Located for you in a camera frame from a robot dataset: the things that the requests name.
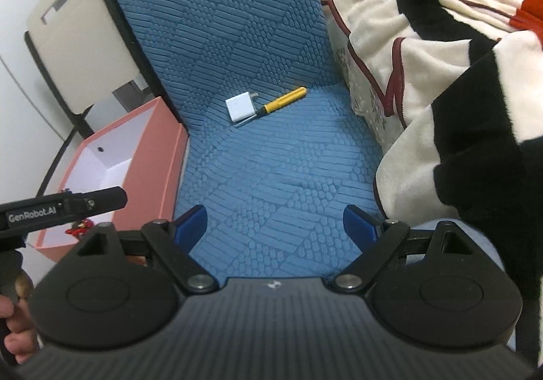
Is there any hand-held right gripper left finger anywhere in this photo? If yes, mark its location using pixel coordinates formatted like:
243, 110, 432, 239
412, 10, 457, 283
76, 204, 219, 293

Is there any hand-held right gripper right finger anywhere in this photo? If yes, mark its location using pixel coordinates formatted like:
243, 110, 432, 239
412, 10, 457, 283
331, 204, 476, 293

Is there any white charger plug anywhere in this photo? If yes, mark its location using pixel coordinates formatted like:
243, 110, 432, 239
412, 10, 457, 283
226, 92, 259, 125

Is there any red toy figure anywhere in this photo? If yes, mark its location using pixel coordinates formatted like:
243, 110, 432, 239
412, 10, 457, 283
63, 219, 96, 239

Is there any blue quilted chair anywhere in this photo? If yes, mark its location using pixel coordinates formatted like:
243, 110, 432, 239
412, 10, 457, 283
98, 0, 385, 284

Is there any pink cardboard box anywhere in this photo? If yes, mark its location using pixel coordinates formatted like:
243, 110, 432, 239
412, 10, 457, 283
34, 97, 189, 264

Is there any person's left hand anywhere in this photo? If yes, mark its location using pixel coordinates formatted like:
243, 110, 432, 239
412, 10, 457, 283
0, 272, 43, 369

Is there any cream red black blanket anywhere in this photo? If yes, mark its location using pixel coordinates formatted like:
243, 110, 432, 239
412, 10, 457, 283
318, 0, 543, 279

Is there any beige folding chair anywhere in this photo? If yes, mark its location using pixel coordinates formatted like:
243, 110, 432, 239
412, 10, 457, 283
24, 0, 163, 143

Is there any yellow screwdriver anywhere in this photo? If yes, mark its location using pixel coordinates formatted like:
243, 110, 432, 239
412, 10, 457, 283
235, 87, 308, 127

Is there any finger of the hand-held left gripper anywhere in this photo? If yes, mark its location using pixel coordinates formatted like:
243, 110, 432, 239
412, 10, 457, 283
63, 187, 129, 216

